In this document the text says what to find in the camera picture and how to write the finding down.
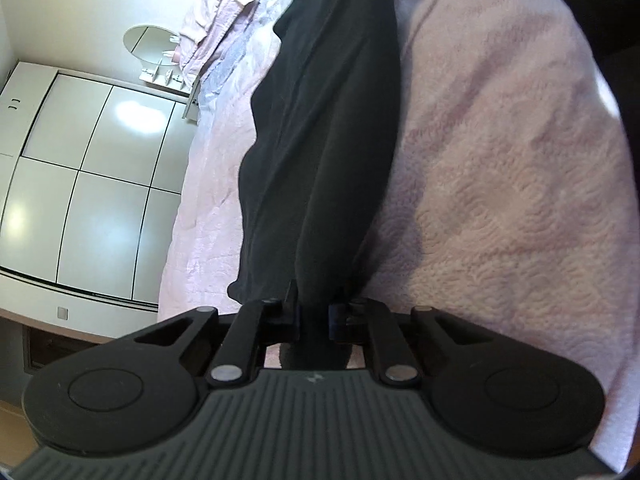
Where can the dark wooden door frame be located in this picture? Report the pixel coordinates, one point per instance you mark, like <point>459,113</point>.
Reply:
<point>50,355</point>

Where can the grey wall switch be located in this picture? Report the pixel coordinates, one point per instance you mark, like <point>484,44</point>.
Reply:
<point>62,313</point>

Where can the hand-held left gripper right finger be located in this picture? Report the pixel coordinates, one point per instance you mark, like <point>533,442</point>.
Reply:
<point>334,321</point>

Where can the white vanity shelf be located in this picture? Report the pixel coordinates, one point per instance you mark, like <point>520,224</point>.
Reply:
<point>170,80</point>

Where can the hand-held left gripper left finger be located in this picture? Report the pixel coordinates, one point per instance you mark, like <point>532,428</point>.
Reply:
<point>296,319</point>

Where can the round wall mirror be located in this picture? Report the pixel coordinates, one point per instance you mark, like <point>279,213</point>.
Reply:
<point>147,45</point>

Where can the lilac crumpled sheet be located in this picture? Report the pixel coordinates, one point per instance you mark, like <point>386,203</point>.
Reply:
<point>220,10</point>

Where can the white panelled wardrobe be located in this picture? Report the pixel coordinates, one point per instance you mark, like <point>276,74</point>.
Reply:
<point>100,170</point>

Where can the dark teal sweatshirt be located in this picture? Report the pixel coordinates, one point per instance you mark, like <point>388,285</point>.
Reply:
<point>325,135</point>

